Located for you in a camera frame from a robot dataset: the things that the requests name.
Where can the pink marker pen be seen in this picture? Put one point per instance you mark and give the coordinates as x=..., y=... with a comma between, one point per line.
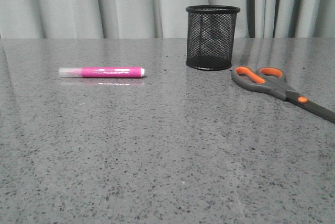
x=102, y=72

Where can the grey orange scissors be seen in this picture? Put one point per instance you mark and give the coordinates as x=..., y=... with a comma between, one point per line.
x=272, y=81

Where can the black mesh pen cup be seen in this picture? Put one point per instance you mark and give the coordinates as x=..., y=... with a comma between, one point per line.
x=210, y=36

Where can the grey curtain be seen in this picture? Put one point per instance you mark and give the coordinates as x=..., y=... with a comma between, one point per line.
x=160, y=18

